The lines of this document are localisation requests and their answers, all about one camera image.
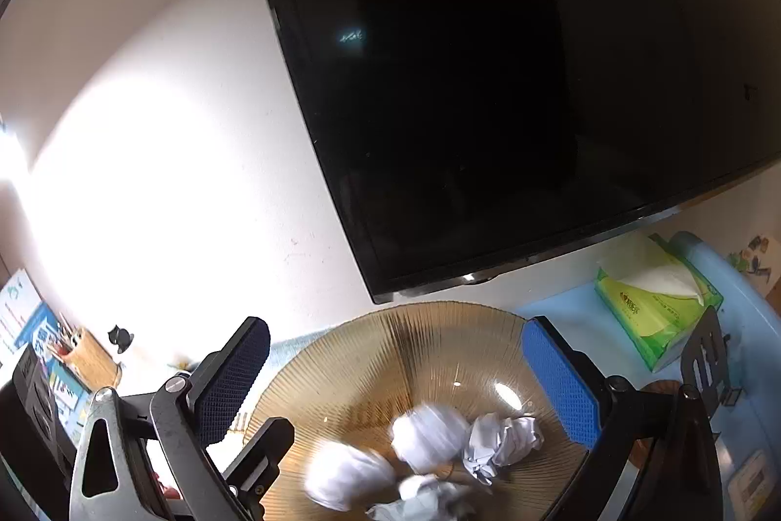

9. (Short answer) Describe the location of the cartoon wall sticker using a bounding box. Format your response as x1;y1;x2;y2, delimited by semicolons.
728;234;774;279

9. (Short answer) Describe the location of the bamboo pen holder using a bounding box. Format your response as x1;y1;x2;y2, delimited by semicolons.
58;327;123;392

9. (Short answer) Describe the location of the blue cover book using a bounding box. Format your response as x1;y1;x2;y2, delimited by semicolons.
13;303;63;366

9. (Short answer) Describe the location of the light blue plastic box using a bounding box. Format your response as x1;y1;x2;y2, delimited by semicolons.
513;231;781;521

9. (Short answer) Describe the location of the small red object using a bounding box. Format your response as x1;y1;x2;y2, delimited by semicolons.
151;471;182;499

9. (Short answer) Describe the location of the bunch of pens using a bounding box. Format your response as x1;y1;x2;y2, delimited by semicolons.
41;312;83;358

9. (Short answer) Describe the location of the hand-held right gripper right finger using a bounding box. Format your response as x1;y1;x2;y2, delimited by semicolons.
522;316;725;521

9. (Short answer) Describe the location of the amber ribbed glass bowl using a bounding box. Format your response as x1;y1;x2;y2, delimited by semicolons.
244;302;602;521

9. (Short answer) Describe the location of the green tissue box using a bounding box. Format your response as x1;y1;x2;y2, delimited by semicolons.
594;233;725;374

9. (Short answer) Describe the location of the white label sticker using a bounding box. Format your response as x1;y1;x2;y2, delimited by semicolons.
728;448;777;517

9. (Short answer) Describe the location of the black flat television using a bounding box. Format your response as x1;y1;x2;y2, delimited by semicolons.
241;0;781;306

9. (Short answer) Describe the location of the black cat figurine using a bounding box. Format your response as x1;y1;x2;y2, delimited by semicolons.
107;324;136;356

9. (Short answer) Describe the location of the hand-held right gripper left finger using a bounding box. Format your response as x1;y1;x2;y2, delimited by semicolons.
68;316;271;521

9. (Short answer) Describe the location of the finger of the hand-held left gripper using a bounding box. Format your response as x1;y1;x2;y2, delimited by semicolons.
221;416;295;521

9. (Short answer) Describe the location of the black slotted stand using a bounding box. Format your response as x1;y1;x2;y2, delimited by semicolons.
679;306;743;419

